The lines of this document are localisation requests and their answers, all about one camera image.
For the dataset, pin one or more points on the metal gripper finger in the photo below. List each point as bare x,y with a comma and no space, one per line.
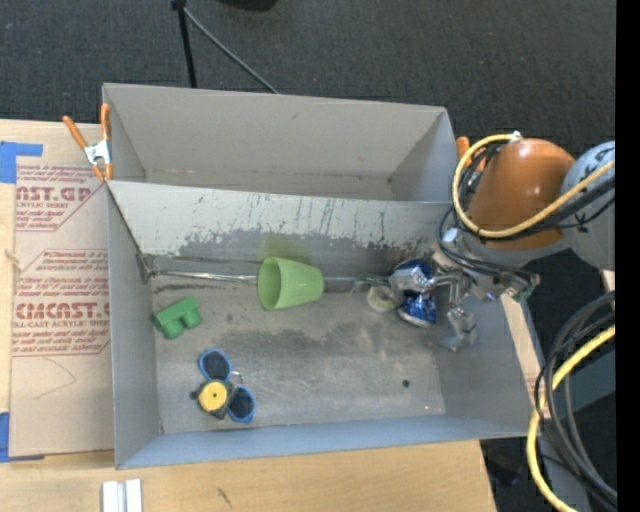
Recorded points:
461,322
412,281

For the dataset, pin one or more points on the crushed blue can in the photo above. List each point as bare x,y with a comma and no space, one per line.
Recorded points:
417,310

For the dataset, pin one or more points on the pale tape roll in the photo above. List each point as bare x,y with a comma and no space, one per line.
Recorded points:
380,301

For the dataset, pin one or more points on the light green plastic cup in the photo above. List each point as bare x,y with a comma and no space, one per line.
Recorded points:
295,284

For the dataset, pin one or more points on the grey metal bin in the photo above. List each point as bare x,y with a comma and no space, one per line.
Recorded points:
320,360

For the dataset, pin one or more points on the blue sunglasses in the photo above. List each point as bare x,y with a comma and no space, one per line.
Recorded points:
215,364

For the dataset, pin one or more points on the yellow and black round toy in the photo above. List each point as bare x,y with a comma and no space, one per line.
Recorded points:
214,396

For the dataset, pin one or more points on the green toy building block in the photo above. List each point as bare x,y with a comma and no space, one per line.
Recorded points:
175,317

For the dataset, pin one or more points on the brown cardboard board, red print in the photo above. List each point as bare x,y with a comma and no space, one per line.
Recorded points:
60,300

